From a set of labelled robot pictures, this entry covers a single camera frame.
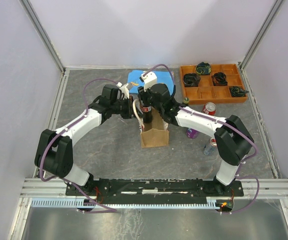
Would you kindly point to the dark rolled sock left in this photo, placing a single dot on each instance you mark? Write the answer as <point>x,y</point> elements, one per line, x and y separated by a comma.
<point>191,80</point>

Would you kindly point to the dark rolled sock green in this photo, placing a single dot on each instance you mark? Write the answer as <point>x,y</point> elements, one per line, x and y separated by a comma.
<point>203,69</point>

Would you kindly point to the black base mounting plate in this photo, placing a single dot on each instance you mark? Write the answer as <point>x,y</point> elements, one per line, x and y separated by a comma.
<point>159,191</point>

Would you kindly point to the dark rolled sock right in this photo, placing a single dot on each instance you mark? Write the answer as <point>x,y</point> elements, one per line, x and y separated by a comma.
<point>237,92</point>

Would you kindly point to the light blue cable duct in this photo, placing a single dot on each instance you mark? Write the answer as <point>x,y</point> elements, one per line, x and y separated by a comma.
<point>80,203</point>

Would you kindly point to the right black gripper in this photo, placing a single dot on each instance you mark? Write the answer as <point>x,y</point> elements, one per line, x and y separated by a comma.
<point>142,96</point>

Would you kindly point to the silver blue energy can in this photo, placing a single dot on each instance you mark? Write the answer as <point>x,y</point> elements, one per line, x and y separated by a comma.
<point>210,146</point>

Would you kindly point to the blue patterned cloth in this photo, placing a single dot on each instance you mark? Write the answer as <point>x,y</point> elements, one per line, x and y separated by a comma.
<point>163,77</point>

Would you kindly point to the purple soda can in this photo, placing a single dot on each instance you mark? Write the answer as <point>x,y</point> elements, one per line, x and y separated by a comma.
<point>192,133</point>

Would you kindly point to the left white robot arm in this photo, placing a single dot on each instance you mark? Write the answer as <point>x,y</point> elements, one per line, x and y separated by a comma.
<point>54,155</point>

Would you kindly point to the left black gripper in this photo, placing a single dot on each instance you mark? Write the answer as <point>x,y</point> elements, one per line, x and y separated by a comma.
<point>127,115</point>

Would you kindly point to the green glass bottle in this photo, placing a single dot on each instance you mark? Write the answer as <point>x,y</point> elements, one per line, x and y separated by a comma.
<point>186,101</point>

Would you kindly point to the glass cola bottle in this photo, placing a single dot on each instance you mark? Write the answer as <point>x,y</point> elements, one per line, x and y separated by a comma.
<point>147,112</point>

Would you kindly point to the red cola can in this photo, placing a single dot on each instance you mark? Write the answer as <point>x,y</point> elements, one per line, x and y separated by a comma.
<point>209,108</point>

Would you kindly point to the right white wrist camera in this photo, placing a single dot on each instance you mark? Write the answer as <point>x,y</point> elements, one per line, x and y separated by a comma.
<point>148,80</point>

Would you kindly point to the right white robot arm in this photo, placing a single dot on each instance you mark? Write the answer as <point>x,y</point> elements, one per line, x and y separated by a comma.
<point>233,140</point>

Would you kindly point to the watermelon print canvas bag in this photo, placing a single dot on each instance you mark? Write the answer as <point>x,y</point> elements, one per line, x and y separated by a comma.
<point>153,134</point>

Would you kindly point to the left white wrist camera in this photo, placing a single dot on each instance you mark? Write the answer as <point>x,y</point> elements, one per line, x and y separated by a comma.
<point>124,90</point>

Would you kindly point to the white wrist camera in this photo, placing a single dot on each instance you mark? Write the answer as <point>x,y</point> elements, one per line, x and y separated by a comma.
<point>148,80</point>
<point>124,90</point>

